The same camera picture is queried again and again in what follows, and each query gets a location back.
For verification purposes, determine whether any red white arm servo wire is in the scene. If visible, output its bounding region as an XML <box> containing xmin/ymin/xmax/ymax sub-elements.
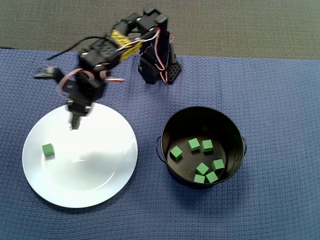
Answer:
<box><xmin>134</xmin><ymin>26</ymin><xmax>173</xmax><ymax>83</ymax></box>

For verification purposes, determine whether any black metal bucket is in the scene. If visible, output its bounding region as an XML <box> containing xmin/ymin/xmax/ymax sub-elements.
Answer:
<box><xmin>155</xmin><ymin>106</ymin><xmax>248</xmax><ymax>190</ymax></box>

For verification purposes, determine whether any thin black camera cable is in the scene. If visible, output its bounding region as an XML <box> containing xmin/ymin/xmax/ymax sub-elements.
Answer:
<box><xmin>46</xmin><ymin>36</ymin><xmax>107</xmax><ymax>61</ymax></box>

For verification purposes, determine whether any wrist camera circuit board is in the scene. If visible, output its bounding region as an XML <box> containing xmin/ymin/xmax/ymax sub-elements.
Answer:
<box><xmin>33</xmin><ymin>65</ymin><xmax>63</xmax><ymax>81</ymax></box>

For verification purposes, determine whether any white round plate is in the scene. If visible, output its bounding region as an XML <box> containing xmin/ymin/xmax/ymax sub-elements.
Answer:
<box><xmin>21</xmin><ymin>101</ymin><xmax>139</xmax><ymax>209</ymax></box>

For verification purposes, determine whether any blue woven tablecloth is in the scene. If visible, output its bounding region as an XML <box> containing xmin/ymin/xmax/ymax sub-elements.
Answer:
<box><xmin>0</xmin><ymin>47</ymin><xmax>320</xmax><ymax>240</ymax></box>

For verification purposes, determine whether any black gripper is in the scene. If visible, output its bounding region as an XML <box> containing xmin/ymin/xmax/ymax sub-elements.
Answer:
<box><xmin>59</xmin><ymin>71</ymin><xmax>107</xmax><ymax>131</ymax></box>

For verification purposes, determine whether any red white gripper servo wire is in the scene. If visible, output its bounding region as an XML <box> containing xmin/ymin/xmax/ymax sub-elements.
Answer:
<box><xmin>58</xmin><ymin>68</ymin><xmax>127</xmax><ymax>94</ymax></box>

